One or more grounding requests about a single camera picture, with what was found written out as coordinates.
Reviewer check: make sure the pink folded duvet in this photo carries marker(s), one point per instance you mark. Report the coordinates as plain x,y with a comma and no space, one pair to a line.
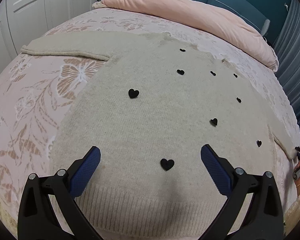
215,20

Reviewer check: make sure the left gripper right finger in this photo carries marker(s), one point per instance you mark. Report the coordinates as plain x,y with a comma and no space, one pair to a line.
264,217

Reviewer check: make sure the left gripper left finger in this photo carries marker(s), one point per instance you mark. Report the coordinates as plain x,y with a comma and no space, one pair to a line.
36,217

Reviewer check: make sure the beige sweater with black hearts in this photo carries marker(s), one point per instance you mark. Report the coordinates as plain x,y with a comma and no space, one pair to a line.
150,109

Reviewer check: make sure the pink butterfly bedspread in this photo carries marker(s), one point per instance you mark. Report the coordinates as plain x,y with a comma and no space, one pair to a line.
36,92

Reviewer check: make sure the blue-grey curtain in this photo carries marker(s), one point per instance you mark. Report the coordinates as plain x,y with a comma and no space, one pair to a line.
287,48

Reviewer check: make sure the white wardrobe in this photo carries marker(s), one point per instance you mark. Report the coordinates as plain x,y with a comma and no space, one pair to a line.
22,21

